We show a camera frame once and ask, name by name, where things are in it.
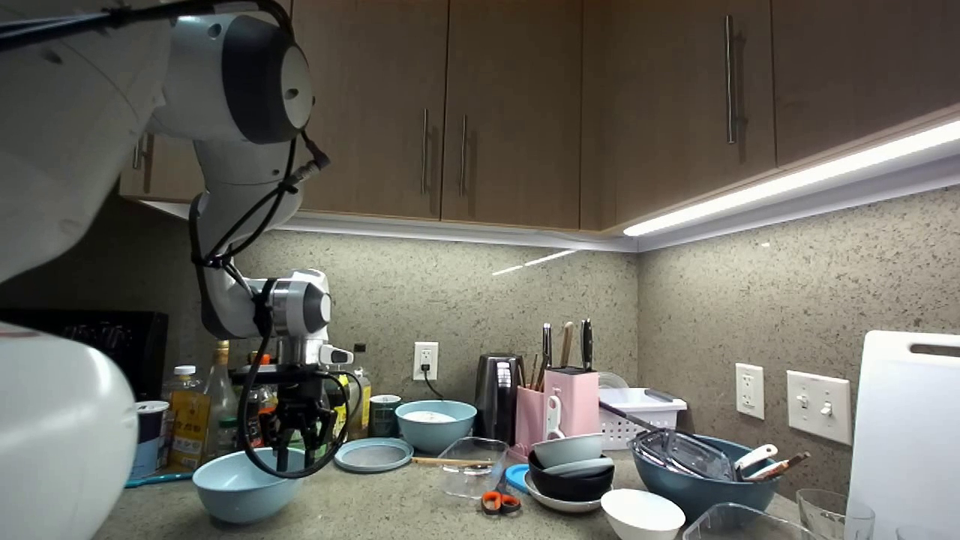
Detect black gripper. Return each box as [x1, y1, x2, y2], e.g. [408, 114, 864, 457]
[272, 336, 349, 470]

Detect black electric kettle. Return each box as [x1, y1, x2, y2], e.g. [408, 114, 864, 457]
[474, 353, 525, 440]

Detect stacked dark bowls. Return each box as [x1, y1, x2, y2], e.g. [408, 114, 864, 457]
[529, 434, 616, 505]

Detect small white bowl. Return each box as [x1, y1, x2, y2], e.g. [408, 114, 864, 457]
[599, 489, 683, 540]

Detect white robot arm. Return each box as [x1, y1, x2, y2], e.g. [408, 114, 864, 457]
[0, 0, 330, 540]

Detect light blue bowl with contents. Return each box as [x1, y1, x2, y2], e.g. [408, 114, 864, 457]
[395, 399, 477, 454]

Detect pink knife block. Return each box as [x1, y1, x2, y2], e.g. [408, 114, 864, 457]
[512, 368, 599, 449]

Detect white plastic basket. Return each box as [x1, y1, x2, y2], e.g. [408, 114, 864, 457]
[599, 387, 687, 449]

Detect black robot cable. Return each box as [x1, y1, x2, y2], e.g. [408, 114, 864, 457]
[185, 129, 355, 482]

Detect white cutting board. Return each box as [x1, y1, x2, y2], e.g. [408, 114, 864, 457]
[848, 331, 960, 540]

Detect light blue plate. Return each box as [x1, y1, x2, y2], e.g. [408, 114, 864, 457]
[334, 437, 414, 473]

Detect dark blue utensil bowl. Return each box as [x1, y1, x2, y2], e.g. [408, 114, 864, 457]
[629, 430, 781, 522]

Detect orange black scissors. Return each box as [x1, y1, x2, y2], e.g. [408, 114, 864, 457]
[480, 489, 522, 517]

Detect white light switch plate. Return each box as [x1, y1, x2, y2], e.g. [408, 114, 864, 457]
[786, 368, 851, 444]

